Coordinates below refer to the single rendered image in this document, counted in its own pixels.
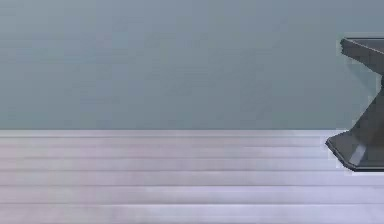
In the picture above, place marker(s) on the dark grey pedestal table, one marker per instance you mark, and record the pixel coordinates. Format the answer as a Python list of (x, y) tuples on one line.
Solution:
[(366, 146)]

